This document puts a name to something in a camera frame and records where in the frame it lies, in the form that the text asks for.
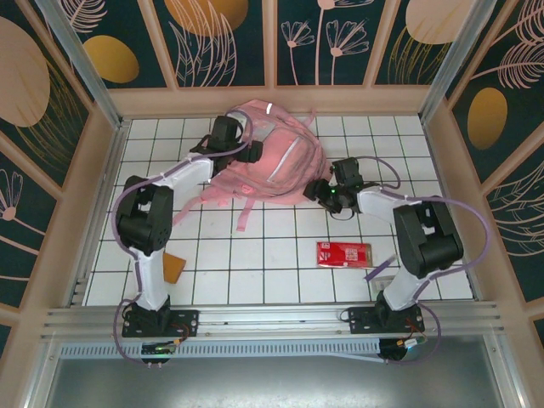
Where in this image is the aluminium mounting rail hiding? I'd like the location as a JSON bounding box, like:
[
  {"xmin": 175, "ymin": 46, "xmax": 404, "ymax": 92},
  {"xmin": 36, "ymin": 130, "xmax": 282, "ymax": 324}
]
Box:
[{"xmin": 41, "ymin": 301, "xmax": 503, "ymax": 339}]

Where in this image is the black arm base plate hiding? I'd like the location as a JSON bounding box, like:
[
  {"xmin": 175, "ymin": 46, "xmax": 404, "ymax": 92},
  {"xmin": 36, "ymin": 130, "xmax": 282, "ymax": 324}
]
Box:
[
  {"xmin": 348, "ymin": 306, "xmax": 425, "ymax": 335},
  {"xmin": 122, "ymin": 309, "xmax": 200, "ymax": 337}
]

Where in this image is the grey metal sheet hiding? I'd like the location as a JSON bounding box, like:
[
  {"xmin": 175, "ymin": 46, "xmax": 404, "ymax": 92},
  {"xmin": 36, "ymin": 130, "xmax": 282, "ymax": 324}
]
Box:
[{"xmin": 25, "ymin": 335, "xmax": 524, "ymax": 408}]

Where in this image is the grey slotted cable duct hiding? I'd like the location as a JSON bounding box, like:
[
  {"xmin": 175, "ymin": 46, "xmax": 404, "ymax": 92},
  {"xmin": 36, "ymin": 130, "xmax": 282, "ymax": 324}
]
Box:
[{"xmin": 59, "ymin": 337, "xmax": 383, "ymax": 363}]

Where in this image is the red snack packet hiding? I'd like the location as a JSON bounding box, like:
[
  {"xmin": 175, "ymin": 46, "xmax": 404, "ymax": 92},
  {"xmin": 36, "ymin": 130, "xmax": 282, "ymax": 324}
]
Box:
[{"xmin": 314, "ymin": 240, "xmax": 374, "ymax": 269}]

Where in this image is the brown notebook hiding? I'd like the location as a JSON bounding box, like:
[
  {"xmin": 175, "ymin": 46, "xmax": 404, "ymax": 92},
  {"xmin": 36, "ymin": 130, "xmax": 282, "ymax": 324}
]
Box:
[{"xmin": 164, "ymin": 252, "xmax": 187, "ymax": 285}]

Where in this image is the aluminium frame post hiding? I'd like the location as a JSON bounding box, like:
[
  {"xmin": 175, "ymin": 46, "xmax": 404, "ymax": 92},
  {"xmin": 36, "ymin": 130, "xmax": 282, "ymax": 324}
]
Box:
[
  {"xmin": 33, "ymin": 0, "xmax": 128, "ymax": 133},
  {"xmin": 418, "ymin": 0, "xmax": 490, "ymax": 124}
]

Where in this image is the pink fabric backpack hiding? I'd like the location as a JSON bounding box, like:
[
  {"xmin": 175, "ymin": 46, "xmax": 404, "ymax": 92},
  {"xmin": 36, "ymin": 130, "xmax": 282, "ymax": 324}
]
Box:
[{"xmin": 172, "ymin": 98, "xmax": 331, "ymax": 234}]

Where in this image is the purple pen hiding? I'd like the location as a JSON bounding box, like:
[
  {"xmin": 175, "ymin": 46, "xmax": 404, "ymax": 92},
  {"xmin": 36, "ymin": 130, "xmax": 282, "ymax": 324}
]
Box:
[{"xmin": 364, "ymin": 254, "xmax": 399, "ymax": 282}]

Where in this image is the aluminium side rail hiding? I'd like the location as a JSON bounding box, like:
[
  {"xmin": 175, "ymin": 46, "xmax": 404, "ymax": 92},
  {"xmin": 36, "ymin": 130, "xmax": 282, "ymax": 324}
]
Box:
[{"xmin": 65, "ymin": 121, "xmax": 131, "ymax": 307}]

